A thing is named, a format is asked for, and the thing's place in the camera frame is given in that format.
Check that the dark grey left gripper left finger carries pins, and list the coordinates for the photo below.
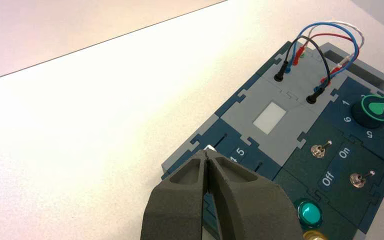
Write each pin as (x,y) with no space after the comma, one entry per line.
(175,205)

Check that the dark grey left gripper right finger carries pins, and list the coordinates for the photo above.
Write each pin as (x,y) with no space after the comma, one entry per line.
(255,212)

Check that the small metal toggle switch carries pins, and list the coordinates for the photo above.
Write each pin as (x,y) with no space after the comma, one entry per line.
(318,151)
(357,180)

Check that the green round push button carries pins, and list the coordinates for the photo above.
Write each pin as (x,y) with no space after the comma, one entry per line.
(309,213)

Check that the yellow round push button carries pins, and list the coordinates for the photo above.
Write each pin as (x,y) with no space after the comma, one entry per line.
(314,236)

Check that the small white display screen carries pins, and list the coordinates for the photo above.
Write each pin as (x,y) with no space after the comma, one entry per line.
(270,117)

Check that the blue and grey control box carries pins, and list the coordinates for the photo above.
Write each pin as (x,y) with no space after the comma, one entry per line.
(278,99)

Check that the green and black rotary knob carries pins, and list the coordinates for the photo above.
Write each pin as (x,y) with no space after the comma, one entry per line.
(377,107)

